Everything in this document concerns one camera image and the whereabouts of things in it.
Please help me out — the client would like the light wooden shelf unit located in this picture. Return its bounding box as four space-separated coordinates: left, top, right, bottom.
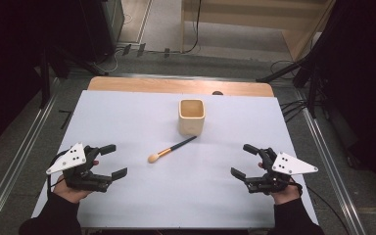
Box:
180 0 337 62

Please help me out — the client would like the white table mat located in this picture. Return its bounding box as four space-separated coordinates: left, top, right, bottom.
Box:
31 90 319 229

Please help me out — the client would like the black metal stand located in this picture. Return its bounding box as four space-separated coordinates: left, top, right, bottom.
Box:
38 43 110 110
256 55 322 119

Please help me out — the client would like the row of dark plugs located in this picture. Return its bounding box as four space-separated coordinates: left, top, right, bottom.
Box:
121 43 171 59

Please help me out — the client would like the hand-held gripper black cable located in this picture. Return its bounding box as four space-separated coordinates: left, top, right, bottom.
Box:
46 152 67 199
290 180 351 235

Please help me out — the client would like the person's right hand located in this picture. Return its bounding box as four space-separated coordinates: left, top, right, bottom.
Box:
258 162 302 206

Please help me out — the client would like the black curtain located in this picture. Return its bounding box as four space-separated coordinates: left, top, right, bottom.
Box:
0 0 89 157
312 0 376 189

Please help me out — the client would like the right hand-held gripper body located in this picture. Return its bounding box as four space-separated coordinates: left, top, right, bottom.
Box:
246 147 319 196

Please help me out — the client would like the metal floor rail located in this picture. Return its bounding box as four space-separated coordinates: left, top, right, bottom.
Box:
294 89 368 235
0 77 61 235

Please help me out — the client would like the left hand-held gripper black cable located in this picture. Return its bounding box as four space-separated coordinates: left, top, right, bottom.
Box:
46 152 67 199

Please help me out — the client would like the dark cabinet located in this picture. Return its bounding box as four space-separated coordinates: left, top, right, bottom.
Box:
77 0 125 64

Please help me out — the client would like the cream square cup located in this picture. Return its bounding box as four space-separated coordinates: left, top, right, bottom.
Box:
178 98 207 137

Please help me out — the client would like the makeup brush with black handle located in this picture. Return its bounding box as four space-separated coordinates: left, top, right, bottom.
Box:
147 135 198 165

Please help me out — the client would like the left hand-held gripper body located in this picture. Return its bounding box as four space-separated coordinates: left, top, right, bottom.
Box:
46 142 114 193

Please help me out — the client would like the hanging black cable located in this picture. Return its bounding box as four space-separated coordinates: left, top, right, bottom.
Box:
181 0 204 55

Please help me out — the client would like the right hand-held gripper black cable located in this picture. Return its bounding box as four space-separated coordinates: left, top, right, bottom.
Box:
290 180 351 235

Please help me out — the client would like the small black floor bracket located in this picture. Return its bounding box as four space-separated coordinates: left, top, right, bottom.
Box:
58 109 74 130

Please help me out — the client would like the wooden table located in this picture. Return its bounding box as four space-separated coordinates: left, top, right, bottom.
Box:
87 76 275 98

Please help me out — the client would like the bundle of black floor cables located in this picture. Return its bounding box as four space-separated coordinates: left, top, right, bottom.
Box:
279 98 308 123

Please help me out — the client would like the person's left hand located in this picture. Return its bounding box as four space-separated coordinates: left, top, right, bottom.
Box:
52 159 101 204

